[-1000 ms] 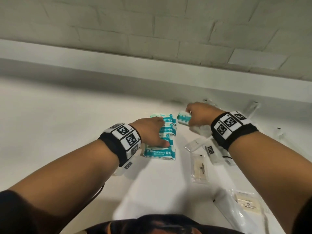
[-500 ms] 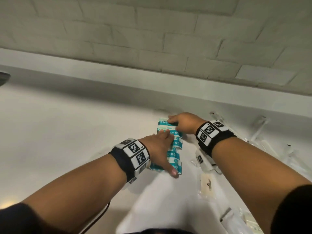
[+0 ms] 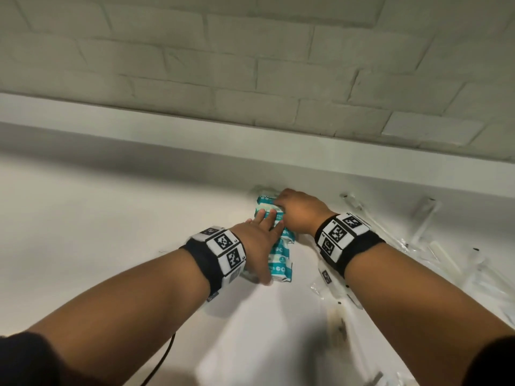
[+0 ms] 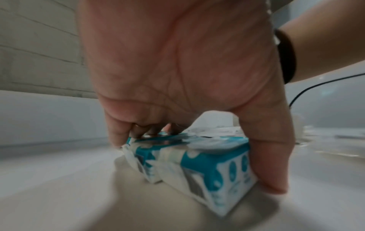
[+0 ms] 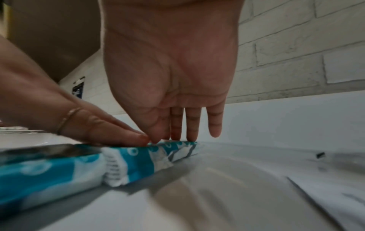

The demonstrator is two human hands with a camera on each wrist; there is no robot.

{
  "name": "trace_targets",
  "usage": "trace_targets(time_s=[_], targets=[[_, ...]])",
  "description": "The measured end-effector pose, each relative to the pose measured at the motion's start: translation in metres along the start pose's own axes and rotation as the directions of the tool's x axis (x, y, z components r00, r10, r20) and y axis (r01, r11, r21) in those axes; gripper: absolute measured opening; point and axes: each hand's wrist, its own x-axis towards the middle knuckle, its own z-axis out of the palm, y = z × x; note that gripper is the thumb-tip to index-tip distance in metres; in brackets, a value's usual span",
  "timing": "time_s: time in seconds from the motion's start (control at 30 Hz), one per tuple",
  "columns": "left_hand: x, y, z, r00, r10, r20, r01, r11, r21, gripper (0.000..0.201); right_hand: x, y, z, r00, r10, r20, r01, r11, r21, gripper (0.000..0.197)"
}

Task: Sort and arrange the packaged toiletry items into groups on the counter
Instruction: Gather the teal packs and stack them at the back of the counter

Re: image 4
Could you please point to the person's left hand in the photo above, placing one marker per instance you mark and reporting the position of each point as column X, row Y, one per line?
column 185, row 56

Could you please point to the teal wet wipe packets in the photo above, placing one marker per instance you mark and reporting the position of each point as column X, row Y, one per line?
column 205, row 167

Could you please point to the person's right forearm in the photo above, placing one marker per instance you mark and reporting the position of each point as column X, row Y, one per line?
column 328, row 45

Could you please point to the white table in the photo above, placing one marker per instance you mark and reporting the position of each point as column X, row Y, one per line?
column 42, row 191

